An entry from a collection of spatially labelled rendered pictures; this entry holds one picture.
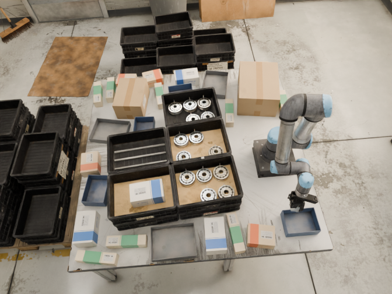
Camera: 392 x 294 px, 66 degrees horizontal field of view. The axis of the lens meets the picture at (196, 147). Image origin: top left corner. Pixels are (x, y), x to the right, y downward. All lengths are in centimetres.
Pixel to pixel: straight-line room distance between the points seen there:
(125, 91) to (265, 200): 133
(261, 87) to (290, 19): 244
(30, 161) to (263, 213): 189
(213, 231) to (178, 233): 24
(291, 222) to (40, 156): 203
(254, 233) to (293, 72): 243
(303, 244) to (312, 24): 332
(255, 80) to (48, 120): 194
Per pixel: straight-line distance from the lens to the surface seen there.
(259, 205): 204
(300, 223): 205
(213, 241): 184
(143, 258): 195
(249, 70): 247
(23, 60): 463
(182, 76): 258
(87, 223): 202
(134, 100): 236
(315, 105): 158
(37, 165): 276
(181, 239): 194
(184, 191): 192
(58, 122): 311
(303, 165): 179
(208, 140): 210
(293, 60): 402
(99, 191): 218
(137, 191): 186
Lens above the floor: 257
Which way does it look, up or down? 57 degrees down
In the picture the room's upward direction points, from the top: 4 degrees counter-clockwise
